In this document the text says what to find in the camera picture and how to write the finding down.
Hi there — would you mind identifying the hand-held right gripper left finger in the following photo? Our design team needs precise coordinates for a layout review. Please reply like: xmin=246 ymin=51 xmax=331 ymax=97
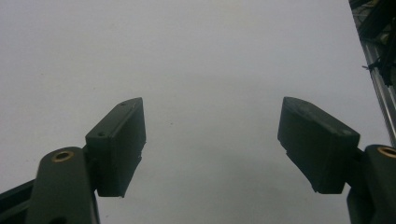
xmin=85 ymin=96 xmax=147 ymax=199

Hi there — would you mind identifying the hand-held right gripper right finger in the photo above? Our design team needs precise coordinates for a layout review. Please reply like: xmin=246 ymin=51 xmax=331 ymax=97
xmin=276 ymin=96 xmax=361 ymax=195

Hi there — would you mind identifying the metal frame rail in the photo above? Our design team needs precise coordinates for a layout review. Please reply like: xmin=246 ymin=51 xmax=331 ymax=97
xmin=348 ymin=0 xmax=396 ymax=140

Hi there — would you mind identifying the black cable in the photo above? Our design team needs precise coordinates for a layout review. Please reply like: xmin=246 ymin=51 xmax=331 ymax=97
xmin=361 ymin=27 xmax=396 ymax=88

